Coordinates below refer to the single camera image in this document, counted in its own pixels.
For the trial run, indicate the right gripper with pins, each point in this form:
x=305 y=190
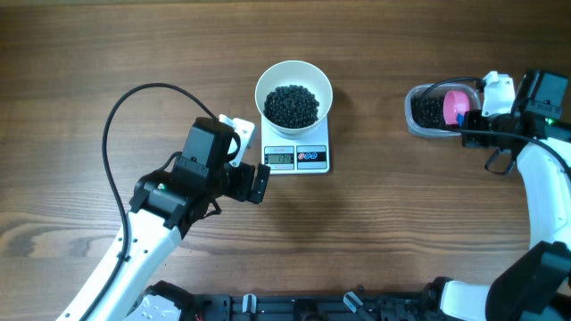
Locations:
x=473 y=119

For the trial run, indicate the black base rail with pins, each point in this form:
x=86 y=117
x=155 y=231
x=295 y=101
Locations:
x=351 y=306

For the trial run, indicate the white bowl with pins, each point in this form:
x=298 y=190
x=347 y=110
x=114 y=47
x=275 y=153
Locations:
x=295 y=73

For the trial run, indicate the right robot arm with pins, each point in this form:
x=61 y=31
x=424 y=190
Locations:
x=524 y=121

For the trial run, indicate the clear plastic container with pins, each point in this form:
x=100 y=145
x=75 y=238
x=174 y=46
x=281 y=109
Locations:
x=417 y=91

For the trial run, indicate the pink scoop blue handle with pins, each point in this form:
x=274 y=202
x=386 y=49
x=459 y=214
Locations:
x=455 y=105

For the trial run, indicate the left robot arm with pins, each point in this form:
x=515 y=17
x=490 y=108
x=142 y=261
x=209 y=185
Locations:
x=165 y=204

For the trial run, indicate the black beans in bowl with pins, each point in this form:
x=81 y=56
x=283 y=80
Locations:
x=291 y=106

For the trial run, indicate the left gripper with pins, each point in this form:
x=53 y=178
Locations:
x=242 y=192

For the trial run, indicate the white digital kitchen scale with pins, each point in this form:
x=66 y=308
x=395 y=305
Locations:
x=307 y=153

